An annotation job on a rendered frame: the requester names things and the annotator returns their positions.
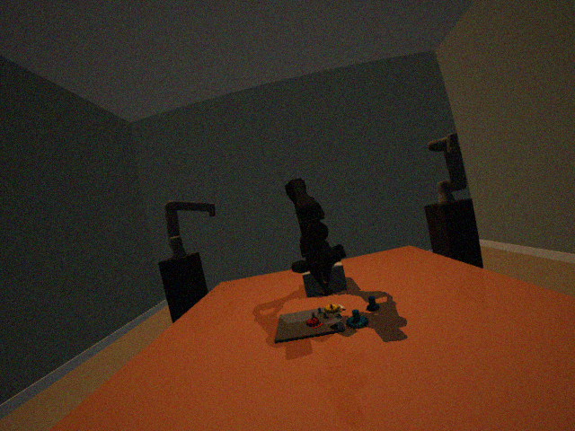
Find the yellow gear with black stripe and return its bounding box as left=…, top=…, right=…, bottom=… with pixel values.
left=324, top=304, right=340, bottom=313

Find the green gear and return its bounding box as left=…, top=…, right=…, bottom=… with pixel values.
left=347, top=310, right=368, bottom=329

